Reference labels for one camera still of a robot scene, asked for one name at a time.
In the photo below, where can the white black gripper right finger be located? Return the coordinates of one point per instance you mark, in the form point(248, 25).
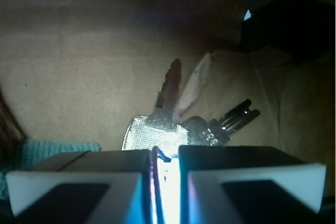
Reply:
point(248, 184)

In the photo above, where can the teal microfiber cloth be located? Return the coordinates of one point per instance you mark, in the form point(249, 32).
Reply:
point(33, 152)

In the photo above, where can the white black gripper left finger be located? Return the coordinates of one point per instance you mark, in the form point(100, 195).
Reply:
point(84, 187)

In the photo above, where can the brown paper bag bin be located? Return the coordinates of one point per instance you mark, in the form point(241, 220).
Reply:
point(79, 70)

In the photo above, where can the silver key bunch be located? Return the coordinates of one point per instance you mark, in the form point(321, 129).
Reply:
point(160, 129)

